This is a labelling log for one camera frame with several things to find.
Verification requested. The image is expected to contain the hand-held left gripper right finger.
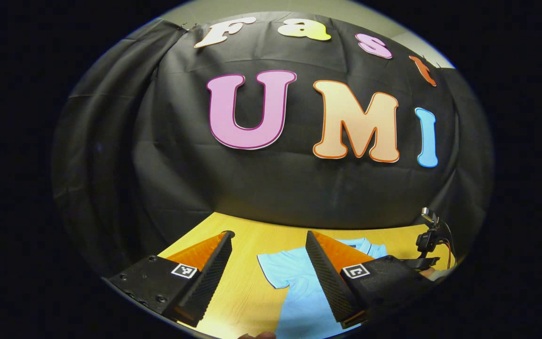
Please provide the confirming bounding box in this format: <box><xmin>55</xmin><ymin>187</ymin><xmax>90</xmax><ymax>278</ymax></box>
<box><xmin>305</xmin><ymin>230</ymin><xmax>436</xmax><ymax>329</ymax></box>

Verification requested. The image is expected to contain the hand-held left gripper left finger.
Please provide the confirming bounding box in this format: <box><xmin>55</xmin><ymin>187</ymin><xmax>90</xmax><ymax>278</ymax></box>
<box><xmin>104</xmin><ymin>231</ymin><xmax>234</xmax><ymax>328</ymax></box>

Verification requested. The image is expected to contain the light blue T-shirt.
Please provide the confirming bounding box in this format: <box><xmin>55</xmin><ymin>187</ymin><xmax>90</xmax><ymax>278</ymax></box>
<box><xmin>257</xmin><ymin>238</ymin><xmax>388</xmax><ymax>339</ymax></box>

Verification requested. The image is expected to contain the black backdrop cloth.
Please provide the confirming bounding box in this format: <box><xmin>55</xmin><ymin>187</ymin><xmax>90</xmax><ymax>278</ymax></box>
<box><xmin>51</xmin><ymin>12</ymin><xmax>495</xmax><ymax>278</ymax></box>

